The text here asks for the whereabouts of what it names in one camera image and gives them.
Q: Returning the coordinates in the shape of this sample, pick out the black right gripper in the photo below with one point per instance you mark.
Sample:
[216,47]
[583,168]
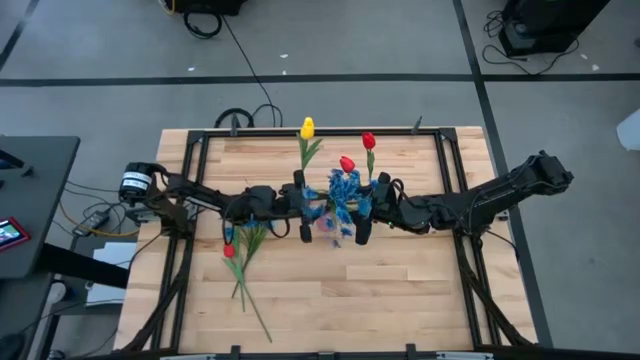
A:
[390,212]

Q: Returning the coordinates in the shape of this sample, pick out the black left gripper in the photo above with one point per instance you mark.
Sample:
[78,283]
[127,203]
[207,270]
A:
[290,205]

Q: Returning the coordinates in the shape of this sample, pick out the pink glass vase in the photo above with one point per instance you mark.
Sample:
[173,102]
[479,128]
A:
[326,223]

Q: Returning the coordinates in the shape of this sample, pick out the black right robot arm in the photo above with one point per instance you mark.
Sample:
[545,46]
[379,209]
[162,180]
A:
[500,197]

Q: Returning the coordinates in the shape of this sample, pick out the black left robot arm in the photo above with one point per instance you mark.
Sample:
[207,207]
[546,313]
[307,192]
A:
[210,200]

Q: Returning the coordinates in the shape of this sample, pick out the teal glass vase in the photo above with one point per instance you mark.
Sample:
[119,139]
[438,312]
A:
[366,206]

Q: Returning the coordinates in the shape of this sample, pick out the white paper sheets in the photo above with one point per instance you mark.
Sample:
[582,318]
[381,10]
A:
[110,280]

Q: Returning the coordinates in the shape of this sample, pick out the black power adapter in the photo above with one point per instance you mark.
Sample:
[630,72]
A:
[92,221]

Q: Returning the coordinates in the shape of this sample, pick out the black equipment box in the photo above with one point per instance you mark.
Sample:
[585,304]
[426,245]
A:
[207,5]

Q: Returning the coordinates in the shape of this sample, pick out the black computer tower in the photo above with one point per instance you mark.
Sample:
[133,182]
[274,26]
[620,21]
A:
[550,22]

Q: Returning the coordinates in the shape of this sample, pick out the black side desk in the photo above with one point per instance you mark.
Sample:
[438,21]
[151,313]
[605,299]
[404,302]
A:
[35,200]

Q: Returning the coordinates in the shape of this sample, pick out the tablet in red case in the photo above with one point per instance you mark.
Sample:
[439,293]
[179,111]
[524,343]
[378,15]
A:
[10,234]

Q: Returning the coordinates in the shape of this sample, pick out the black aluminium table frame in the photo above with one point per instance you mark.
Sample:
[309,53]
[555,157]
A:
[320,133]

